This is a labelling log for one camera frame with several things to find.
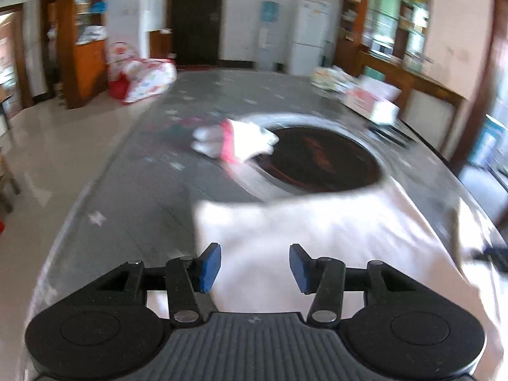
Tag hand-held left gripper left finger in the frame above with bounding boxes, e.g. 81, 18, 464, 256
94, 243, 222, 325

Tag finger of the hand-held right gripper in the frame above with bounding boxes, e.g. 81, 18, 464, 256
470, 245, 508, 263

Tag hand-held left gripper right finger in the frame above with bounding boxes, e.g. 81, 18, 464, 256
289, 243, 415, 327

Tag white towel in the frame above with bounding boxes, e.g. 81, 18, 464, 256
194, 175, 508, 381

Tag round black built-in cooktop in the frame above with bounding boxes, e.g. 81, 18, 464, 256
230, 113, 393, 204

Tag white gloves with pink cuff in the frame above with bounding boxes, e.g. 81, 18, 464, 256
191, 119, 280, 164

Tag white and red tissue box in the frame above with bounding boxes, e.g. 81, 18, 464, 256
343, 75, 401, 124

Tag wooden sideboard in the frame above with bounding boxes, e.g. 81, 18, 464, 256
355, 51, 467, 144

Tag folded printed cloth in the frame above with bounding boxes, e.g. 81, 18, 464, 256
311, 65, 358, 93

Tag polka dot play tent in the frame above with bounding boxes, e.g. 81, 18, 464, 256
105, 42, 178, 104

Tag small wooden cabinet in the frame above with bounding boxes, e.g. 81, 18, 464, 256
149, 29, 175, 59

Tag white refrigerator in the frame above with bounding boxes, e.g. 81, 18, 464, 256
286, 0, 332, 76

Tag white microwave oven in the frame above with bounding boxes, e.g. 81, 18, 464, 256
369, 40, 394, 58

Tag water dispenser with blue bottle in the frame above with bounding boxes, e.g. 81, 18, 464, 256
256, 1, 281, 70

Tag tall wooden shelf cabinet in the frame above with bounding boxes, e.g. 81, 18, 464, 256
57, 0, 109, 110

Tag wooden display cabinet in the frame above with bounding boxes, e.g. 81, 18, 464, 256
335, 0, 435, 74

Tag dark wooden door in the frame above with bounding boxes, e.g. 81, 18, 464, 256
170, 0, 225, 66

